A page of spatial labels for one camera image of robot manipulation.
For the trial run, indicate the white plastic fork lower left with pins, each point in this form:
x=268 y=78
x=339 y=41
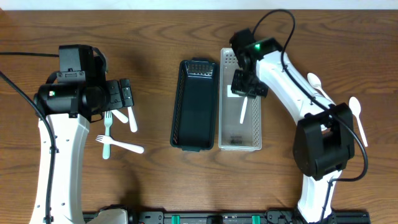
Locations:
x=109 y=140

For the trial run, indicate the white plastic fork upper left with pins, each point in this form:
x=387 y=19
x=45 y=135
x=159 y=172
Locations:
x=120 y=116

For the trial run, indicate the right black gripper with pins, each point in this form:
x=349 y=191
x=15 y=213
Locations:
x=237 y=88

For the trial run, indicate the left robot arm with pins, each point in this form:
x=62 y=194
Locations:
x=67 y=102

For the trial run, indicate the clear plastic basket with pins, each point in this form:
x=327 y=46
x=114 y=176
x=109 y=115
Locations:
x=233 y=136

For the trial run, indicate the white label in clear basket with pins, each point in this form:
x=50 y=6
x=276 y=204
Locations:
x=230 y=94

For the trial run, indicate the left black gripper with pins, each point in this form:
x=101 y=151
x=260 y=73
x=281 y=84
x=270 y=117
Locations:
x=126 y=93

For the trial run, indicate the dark green plastic basket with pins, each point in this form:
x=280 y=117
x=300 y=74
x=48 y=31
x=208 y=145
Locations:
x=194 y=118

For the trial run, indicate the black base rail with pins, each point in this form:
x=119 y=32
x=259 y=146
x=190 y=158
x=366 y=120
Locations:
x=114 y=216

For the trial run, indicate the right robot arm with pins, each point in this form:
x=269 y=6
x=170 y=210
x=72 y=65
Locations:
x=323 y=143

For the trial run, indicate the white plastic fork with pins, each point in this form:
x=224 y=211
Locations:
x=109 y=140
x=120 y=116

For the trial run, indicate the pale green plastic fork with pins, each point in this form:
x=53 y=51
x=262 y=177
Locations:
x=108 y=121

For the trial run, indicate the white plastic spoon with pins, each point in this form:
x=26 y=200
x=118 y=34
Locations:
x=355 y=107
x=243 y=110
x=315 y=82
x=132 y=120

